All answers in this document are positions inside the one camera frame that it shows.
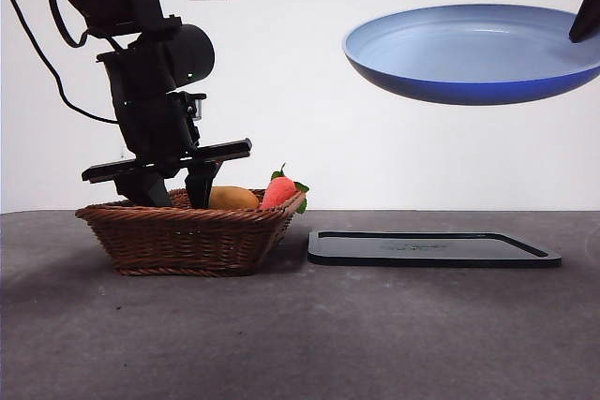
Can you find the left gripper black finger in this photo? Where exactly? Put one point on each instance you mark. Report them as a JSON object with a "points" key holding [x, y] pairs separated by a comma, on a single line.
{"points": [[200, 184], [147, 191]]}

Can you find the blue plate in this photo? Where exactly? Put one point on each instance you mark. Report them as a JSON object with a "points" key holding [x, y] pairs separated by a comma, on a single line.
{"points": [[459, 53]]}

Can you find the yellow-brown potato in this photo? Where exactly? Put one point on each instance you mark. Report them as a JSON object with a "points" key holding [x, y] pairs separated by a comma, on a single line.
{"points": [[234, 197]]}

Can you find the brown wicker basket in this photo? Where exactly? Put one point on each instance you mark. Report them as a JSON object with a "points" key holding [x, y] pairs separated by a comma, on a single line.
{"points": [[187, 241]]}

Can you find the orange carrot with green leaves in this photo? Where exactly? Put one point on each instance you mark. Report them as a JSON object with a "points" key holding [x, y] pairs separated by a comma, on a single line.
{"points": [[277, 194]]}

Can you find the dark rectangular tray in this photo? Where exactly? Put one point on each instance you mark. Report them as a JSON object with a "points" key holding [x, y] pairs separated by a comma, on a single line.
{"points": [[422, 257]]}

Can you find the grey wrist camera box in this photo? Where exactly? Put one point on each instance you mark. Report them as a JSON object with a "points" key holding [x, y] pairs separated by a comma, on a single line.
{"points": [[199, 107]]}

